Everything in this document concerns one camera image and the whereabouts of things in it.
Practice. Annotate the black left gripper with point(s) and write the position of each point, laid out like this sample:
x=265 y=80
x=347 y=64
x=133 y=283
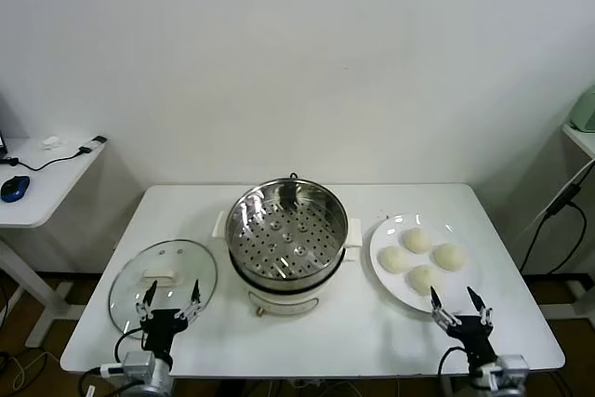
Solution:
x=160 y=322

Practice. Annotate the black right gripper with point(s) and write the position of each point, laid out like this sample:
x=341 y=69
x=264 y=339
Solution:
x=472 y=334

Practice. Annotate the white steamed baozi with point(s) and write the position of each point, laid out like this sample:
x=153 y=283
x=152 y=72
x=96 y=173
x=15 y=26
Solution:
x=394 y=259
x=424 y=279
x=449 y=256
x=416 y=240

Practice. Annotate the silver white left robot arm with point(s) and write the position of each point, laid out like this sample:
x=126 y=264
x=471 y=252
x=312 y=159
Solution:
x=160 y=383

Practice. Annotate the stainless steel steamer basket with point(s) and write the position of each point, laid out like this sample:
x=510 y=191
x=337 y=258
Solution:
x=260 y=253

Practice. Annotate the white round plate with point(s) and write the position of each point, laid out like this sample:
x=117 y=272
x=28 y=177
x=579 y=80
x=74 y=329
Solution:
x=390 y=287

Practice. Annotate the white electric cooker base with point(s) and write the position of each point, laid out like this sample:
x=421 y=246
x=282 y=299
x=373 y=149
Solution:
x=283 y=304

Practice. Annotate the white side desk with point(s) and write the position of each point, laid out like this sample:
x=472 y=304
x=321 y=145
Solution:
x=46 y=192

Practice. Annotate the black silver adapter dongle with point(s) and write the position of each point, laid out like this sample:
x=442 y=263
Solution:
x=93 y=143

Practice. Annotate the blue computer mouse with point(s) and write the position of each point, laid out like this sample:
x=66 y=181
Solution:
x=15 y=188

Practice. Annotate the small white plastic object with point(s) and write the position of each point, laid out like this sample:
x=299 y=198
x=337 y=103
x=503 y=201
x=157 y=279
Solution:
x=51 y=142

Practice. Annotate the pale green appliance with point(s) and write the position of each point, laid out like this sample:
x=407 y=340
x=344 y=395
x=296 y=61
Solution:
x=585 y=111

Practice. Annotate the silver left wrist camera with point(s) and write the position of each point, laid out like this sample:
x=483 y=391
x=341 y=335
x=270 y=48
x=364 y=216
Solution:
x=139 y=366

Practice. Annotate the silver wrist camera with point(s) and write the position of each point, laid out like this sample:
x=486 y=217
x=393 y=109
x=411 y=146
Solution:
x=139 y=366
x=511 y=364

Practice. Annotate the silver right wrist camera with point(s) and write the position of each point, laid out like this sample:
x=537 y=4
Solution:
x=511 y=364

